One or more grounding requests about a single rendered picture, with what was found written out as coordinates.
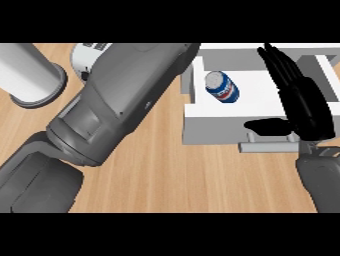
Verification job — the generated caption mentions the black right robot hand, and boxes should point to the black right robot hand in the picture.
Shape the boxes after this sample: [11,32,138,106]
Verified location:
[242,43,338,141]

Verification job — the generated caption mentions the white cabinet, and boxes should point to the white cabinet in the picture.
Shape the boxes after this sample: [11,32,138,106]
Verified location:
[196,43,340,81]

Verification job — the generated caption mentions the white open drawer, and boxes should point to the white open drawer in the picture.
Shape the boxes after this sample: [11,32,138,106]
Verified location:
[178,54,340,108]

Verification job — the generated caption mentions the white cylindrical appliance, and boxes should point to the white cylindrical appliance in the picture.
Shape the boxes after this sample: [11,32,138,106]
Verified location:
[0,43,69,110]

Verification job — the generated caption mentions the white drawer front with handle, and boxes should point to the white drawer front with handle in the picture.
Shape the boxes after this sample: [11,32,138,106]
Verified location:
[180,101,340,154]

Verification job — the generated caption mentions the white appliance with dark buttons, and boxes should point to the white appliance with dark buttons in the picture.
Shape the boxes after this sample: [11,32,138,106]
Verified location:
[69,43,113,83]

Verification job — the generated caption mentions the blue soda can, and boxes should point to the blue soda can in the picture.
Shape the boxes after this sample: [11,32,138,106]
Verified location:
[203,70,240,104]

